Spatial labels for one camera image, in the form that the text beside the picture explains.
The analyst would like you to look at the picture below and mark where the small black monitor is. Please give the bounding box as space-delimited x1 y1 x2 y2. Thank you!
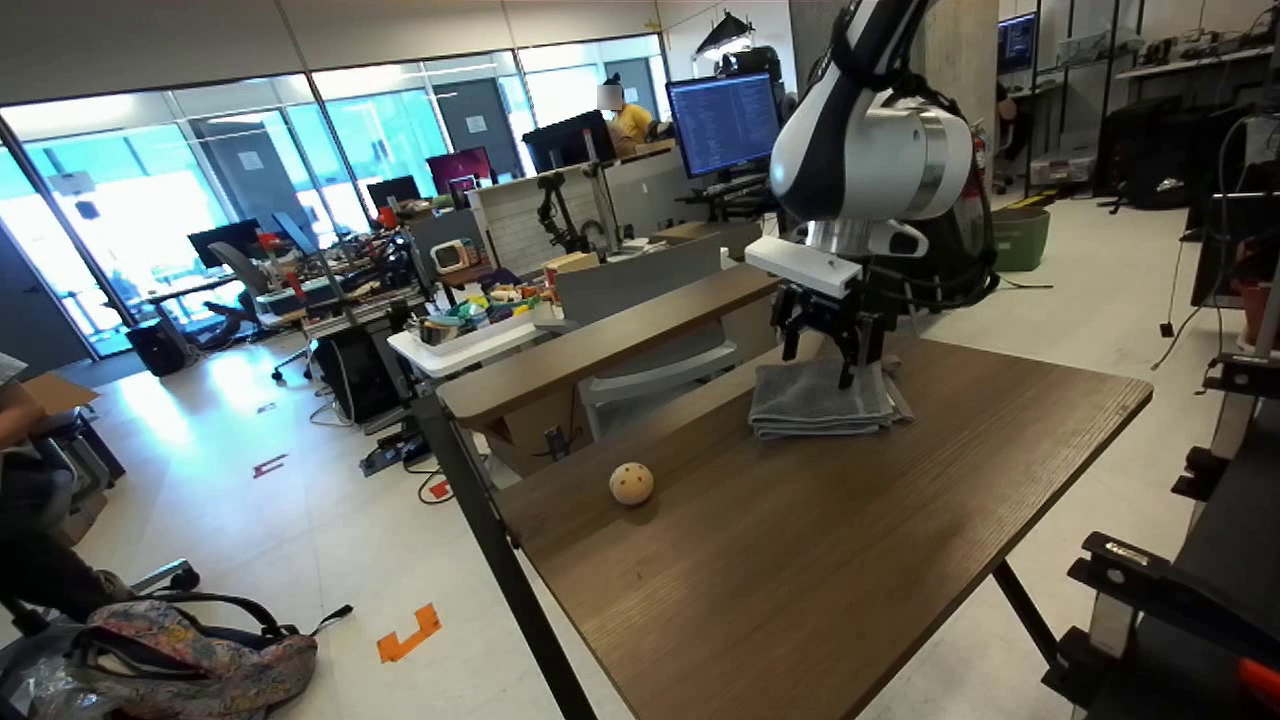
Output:
365 175 423 211

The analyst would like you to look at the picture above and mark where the black lamp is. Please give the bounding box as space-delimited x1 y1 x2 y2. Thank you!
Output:
693 11 757 63

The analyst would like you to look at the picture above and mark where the white tray of items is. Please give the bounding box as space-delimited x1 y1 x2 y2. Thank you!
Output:
387 285 563 380

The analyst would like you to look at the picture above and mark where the grey towel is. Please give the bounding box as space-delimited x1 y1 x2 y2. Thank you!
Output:
748 357 915 442

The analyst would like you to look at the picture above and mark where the person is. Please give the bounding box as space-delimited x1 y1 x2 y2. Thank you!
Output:
597 78 657 153
0 352 136 626

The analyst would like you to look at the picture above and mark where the shelf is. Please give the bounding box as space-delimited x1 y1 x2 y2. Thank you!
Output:
1028 0 1280 201

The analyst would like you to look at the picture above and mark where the cardboard box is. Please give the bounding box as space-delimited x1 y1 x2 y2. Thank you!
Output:
543 251 600 289

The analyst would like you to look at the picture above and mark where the monitor with lit screen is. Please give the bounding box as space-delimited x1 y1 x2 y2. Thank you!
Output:
666 71 785 180

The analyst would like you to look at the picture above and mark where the dark monitor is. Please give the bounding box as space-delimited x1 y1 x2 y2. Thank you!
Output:
1189 189 1280 309

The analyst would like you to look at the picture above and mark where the monitor with blue screen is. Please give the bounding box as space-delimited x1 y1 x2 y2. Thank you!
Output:
996 11 1040 75

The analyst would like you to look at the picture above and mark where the power strip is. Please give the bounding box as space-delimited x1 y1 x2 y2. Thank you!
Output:
359 428 433 478

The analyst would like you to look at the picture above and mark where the round tan cookie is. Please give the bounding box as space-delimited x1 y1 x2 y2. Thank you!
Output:
609 462 656 507

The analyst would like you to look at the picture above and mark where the black cable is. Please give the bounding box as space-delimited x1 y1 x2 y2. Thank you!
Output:
1150 108 1263 372

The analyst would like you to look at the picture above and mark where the green bin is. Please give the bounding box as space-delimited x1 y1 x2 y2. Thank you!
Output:
990 206 1052 273

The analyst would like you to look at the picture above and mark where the office chair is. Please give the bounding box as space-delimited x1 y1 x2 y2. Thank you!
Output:
206 241 313 383

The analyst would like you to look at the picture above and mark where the red monitor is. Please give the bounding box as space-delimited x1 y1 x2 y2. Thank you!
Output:
426 146 497 195

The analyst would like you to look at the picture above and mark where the fire extinguisher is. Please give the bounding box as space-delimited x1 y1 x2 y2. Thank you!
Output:
958 120 992 229

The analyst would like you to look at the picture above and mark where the brown wooden side table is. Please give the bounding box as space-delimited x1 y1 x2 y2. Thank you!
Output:
436 263 783 479

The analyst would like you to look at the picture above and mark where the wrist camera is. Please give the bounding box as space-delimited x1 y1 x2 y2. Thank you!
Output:
744 236 864 300

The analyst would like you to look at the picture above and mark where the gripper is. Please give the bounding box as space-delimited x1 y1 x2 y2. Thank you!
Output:
771 283 898 390

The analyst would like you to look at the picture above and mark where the colourful patterned backpack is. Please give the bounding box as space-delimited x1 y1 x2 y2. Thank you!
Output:
0 592 353 720

